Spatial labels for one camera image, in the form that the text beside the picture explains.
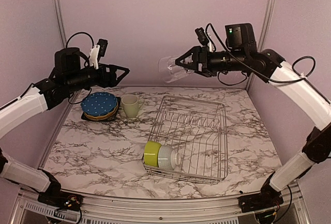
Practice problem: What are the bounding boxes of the yellow dotted plate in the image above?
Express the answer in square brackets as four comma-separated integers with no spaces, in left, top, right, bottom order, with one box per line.
[81,105,119,121]

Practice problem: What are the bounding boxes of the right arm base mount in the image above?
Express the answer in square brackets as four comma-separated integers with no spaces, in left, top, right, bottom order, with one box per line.
[238,191,284,213]

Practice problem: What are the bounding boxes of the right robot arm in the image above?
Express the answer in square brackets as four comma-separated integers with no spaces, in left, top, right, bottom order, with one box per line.
[175,46,330,212]

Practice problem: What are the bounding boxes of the blue dotted plate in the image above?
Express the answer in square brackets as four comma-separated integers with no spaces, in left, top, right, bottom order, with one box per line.
[80,92,118,116]

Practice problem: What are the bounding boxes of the aluminium frame post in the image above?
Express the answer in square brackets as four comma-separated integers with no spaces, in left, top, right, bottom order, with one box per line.
[53,0,67,48]
[245,0,279,90]

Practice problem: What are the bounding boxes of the black floral square plate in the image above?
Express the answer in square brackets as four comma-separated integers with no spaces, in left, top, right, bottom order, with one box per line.
[81,97,121,122]

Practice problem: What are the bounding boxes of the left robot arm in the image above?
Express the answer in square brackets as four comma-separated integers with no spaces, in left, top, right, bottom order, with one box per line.
[1,64,130,206]

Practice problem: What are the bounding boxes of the clear glass cup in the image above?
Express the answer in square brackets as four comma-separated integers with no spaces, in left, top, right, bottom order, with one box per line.
[158,56,193,83]

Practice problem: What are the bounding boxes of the lime green bowl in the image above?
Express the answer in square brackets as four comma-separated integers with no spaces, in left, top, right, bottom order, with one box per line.
[144,141,162,167]

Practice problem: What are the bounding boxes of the right aluminium frame post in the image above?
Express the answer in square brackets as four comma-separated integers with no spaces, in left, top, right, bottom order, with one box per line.
[245,0,279,90]

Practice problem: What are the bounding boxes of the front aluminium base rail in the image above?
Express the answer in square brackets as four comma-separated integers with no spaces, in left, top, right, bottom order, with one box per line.
[9,184,311,223]

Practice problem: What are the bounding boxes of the left aluminium frame post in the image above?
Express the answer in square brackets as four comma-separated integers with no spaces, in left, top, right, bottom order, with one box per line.
[53,0,67,48]

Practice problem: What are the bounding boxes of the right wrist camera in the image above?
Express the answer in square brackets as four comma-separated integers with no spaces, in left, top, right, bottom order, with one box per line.
[194,27,216,52]

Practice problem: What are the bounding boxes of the wire dish rack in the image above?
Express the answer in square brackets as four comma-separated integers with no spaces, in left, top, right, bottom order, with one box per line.
[144,96,228,184]

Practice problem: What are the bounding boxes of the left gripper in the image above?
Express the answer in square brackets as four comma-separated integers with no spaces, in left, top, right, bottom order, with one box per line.
[65,62,129,92]

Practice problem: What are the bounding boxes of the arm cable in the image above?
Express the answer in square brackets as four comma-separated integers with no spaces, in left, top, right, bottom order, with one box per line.
[65,32,95,105]
[205,22,317,87]

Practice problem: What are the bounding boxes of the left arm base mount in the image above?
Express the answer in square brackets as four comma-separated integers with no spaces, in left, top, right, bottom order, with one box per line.
[38,191,83,212]

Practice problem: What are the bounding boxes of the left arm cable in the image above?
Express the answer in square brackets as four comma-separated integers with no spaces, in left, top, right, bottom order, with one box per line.
[65,32,95,105]

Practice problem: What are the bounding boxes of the white striped bowl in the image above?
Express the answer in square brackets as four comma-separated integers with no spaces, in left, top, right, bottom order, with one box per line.
[158,145,182,170]

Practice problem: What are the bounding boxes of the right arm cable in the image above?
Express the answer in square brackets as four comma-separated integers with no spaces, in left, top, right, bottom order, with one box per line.
[205,22,317,87]

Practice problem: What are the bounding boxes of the pale green mug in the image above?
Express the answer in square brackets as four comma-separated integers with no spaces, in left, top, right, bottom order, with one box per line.
[121,94,145,118]

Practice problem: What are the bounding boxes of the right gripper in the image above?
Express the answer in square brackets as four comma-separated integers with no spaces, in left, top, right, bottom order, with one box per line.
[176,44,248,76]

